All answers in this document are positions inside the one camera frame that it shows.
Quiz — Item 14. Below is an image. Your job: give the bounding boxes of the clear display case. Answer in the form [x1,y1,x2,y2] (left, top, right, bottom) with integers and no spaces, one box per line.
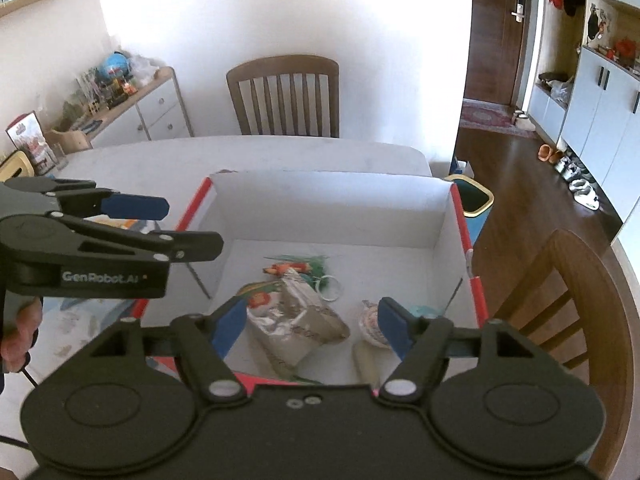
[62,67,108,118]

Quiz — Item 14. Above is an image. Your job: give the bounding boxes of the brown wooden door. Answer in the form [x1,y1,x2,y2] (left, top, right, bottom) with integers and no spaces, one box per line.
[462,0,533,103]

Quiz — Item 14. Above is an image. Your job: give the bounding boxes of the beige cylinder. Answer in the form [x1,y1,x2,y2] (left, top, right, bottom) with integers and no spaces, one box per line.
[352,342,383,391]

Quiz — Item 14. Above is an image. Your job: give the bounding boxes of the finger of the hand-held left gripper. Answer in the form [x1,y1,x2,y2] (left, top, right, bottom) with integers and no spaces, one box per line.
[15,211,224,266]
[2,178,170,221]

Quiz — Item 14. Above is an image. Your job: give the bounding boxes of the white wooden sideboard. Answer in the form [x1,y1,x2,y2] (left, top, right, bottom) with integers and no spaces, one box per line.
[85,66,193,148]

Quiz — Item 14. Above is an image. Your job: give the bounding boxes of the wooden holder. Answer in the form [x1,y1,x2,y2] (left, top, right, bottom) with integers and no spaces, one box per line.
[44,127,93,153]

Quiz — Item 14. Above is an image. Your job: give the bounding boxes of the group of small ornaments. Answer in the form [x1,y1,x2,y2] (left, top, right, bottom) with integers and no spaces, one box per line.
[582,2,640,68]

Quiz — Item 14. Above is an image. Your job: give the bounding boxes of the orange ornament with green tassel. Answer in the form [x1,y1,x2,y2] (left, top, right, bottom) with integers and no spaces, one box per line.
[262,254,331,281]

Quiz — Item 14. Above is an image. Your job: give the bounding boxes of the blue globe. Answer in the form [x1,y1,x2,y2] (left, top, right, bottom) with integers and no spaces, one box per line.
[97,52,132,81]

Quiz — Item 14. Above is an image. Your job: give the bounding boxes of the green white snack packet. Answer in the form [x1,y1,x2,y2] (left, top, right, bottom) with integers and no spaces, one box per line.
[235,280,283,321]

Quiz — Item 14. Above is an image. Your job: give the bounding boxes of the red patterned rug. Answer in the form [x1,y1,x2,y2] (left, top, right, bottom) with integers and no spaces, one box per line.
[460,100,538,140]

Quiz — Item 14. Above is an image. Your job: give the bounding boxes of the yellow lid tissue box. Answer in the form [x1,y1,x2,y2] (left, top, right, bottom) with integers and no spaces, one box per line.
[0,150,36,183]

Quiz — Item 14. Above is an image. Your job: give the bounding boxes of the wooden wall shelf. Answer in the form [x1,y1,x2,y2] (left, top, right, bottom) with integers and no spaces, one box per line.
[0,0,73,18]

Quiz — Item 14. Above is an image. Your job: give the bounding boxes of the wooden chair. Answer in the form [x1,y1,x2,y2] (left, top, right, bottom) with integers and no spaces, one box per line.
[487,229,636,480]
[226,55,341,139]

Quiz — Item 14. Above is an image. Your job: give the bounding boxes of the row of shoes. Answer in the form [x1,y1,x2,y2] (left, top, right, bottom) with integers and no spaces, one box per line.
[552,152,601,211]

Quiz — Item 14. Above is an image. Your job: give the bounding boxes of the cartoon face plush keychain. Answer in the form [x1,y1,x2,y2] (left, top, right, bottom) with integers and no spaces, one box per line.
[357,300,396,348]

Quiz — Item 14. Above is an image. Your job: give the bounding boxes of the red cardboard box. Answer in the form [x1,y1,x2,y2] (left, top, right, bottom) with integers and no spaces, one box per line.
[127,170,488,396]

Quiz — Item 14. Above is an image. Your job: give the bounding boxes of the red and white bag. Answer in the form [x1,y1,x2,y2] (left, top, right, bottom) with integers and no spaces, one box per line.
[5,110,56,173]

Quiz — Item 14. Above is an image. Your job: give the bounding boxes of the teal bin with yellow rim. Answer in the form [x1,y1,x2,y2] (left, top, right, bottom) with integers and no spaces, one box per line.
[447,174,496,218]

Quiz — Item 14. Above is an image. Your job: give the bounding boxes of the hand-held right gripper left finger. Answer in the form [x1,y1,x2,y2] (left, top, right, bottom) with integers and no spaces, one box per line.
[87,296,249,406]

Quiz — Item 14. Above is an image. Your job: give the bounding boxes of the light blue cabinet unit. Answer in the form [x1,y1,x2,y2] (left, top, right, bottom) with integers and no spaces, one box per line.
[527,0,640,223]

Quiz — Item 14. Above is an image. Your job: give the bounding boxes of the black cable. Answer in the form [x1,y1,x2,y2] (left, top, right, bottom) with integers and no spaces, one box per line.
[0,360,40,448]

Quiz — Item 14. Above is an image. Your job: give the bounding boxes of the clear plastic bags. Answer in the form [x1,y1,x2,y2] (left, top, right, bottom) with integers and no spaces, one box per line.
[127,55,161,86]

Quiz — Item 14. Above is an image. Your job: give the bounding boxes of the white plastic ring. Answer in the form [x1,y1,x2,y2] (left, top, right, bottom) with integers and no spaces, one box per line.
[315,274,346,302]

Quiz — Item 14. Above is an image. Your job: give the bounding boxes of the bags in cabinet niche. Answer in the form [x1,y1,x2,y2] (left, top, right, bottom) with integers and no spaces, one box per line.
[537,72,571,106]

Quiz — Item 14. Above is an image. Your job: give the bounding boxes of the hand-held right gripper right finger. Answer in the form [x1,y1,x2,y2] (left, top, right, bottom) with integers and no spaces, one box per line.
[378,297,538,403]

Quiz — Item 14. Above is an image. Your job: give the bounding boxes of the person's left hand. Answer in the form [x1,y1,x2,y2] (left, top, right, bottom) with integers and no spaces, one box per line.
[0,299,45,373]

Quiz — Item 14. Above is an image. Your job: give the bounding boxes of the silver foil packet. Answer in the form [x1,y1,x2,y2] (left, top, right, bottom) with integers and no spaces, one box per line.
[247,275,351,378]

